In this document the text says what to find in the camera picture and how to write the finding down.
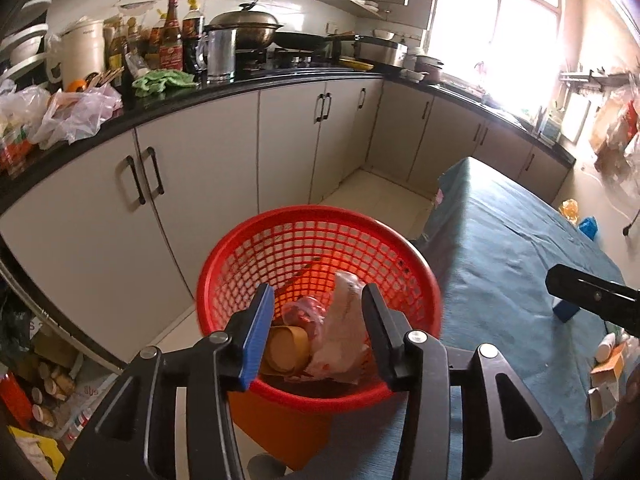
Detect blue tablecloth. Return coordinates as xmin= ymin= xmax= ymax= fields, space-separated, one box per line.
xmin=295 ymin=156 xmax=628 ymax=480

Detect small red label bottle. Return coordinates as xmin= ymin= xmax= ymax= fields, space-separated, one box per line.
xmin=146 ymin=12 xmax=166 ymax=68

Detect dark soy sauce bottle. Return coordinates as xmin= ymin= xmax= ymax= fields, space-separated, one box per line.
xmin=182 ymin=0 xmax=206 ymax=75

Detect yellow floor bag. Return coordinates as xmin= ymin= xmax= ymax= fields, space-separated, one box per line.
xmin=7 ymin=425 xmax=66 ymax=480

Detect orange plastic stool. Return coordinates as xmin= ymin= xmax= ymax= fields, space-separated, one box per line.
xmin=227 ymin=390 xmax=335 ymax=472

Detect group of jars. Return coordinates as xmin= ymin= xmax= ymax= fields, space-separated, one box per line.
xmin=30 ymin=360 xmax=76 ymax=428

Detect black kitchen countertop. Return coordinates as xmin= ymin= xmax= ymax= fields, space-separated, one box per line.
xmin=0 ymin=67 xmax=577 ymax=216

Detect black gas stove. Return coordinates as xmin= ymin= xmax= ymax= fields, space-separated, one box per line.
xmin=235 ymin=47 xmax=346 ymax=80

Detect pink white plastic bag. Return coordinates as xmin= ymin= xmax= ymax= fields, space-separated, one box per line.
xmin=27 ymin=84 xmax=124 ymax=150

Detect yellow rectangular box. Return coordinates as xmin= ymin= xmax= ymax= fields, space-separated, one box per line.
xmin=260 ymin=324 xmax=313 ymax=377

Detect clear plastic bag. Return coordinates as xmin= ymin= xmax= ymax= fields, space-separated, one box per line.
xmin=305 ymin=270 xmax=371 ymax=386

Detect yellow oil bottle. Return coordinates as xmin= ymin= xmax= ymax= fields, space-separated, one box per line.
xmin=125 ymin=16 xmax=146 ymax=68

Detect tall red label sauce bottle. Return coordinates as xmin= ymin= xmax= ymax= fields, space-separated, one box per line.
xmin=159 ymin=0 xmax=184 ymax=72

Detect hanging plastic bags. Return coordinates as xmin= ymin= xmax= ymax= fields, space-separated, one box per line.
xmin=589 ymin=85 xmax=640 ymax=183

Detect orange white carton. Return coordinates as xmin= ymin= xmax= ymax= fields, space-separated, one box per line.
xmin=590 ymin=352 xmax=627 ymax=388

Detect clear grocery bag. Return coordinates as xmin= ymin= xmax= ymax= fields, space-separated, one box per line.
xmin=0 ymin=79 xmax=51 ymax=173

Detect kitchen window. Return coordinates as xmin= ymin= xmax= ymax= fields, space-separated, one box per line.
xmin=425 ymin=0 xmax=576 ymax=121

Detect green cloth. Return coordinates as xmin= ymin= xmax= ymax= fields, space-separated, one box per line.
xmin=131 ymin=70 xmax=197 ymax=99

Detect steel jug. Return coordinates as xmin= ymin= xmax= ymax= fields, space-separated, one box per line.
xmin=196 ymin=27 xmax=237 ymax=83

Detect steel electric cooker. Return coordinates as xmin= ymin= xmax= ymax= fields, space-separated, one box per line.
xmin=352 ymin=35 xmax=409 ymax=69

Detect white rectangular board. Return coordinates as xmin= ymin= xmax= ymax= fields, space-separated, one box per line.
xmin=562 ymin=92 xmax=594 ymax=145

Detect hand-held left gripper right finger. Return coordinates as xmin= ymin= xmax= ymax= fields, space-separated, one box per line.
xmin=361 ymin=284 xmax=583 ymax=480

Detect black power cable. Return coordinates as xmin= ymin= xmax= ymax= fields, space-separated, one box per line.
xmin=620 ymin=195 xmax=640 ymax=236

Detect white spray bottle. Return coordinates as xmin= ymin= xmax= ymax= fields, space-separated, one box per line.
xmin=595 ymin=332 xmax=619 ymax=363

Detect white kitchen base cabinets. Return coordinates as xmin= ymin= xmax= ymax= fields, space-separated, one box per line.
xmin=0 ymin=77 xmax=571 ymax=376

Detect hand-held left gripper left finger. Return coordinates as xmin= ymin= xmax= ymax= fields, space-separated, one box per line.
xmin=57 ymin=284 xmax=277 ymax=480

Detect person's right forearm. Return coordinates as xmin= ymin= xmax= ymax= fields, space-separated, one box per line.
xmin=600 ymin=374 xmax=640 ymax=468

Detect steel wok with lid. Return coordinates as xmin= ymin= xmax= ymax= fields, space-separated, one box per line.
xmin=204 ymin=0 xmax=285 ymax=52

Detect metal wall rack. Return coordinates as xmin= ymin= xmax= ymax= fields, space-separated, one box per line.
xmin=559 ymin=66 xmax=640 ymax=92

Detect maroon pot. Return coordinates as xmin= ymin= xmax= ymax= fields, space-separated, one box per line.
xmin=414 ymin=55 xmax=445 ymax=84

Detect black frying pan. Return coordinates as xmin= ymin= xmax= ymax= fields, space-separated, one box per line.
xmin=274 ymin=31 xmax=333 ymax=55

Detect white electric jar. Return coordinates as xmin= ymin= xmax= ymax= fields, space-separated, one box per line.
xmin=46 ymin=17 xmax=107 ymax=92

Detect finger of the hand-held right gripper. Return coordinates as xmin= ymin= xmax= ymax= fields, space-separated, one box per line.
xmin=545 ymin=264 xmax=640 ymax=336

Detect red plastic basket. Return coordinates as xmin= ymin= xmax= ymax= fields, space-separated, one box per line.
xmin=196 ymin=205 xmax=443 ymax=413

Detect wooden chopsticks bundle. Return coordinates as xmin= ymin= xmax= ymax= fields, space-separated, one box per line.
xmin=87 ymin=66 xmax=126 ymax=90

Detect white open carton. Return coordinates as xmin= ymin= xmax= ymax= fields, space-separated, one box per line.
xmin=586 ymin=385 xmax=621 ymax=422

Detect red plastic container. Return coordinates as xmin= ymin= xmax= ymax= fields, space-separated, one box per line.
xmin=0 ymin=370 xmax=31 ymax=428

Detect dish rack with white plates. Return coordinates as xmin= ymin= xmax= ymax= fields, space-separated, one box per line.
xmin=0 ymin=0 xmax=55 ymax=83

